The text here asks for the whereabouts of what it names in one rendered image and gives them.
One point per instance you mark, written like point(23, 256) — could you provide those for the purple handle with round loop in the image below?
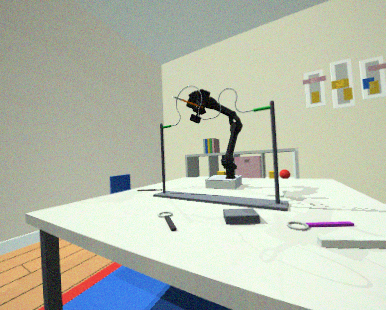
point(321, 224)

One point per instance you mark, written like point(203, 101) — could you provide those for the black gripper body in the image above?
point(205, 94)

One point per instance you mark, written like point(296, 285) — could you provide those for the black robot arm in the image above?
point(227, 160)

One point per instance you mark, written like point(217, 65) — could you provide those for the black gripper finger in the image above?
point(196, 110)
point(198, 101)

